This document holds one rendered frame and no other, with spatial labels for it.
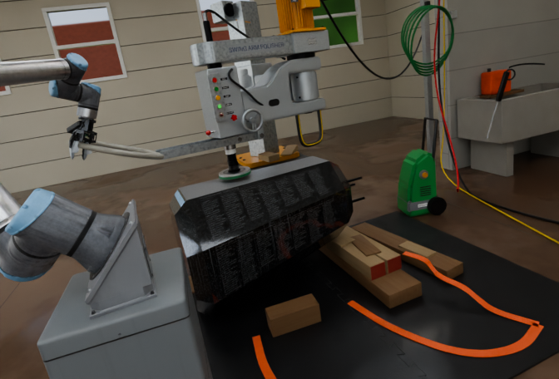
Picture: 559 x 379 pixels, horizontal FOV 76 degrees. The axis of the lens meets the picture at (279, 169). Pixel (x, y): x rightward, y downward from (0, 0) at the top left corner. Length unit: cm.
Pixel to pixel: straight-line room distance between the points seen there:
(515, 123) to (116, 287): 409
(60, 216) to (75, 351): 37
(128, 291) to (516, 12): 508
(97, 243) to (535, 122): 435
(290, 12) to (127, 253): 194
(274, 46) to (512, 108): 282
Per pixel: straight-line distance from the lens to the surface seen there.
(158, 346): 123
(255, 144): 317
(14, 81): 171
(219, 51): 226
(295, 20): 260
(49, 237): 122
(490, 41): 513
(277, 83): 243
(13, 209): 143
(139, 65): 823
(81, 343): 123
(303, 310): 222
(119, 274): 118
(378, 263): 244
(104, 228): 122
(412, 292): 243
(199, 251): 207
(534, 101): 468
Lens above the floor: 143
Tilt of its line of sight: 14 degrees down
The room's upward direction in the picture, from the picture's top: 9 degrees counter-clockwise
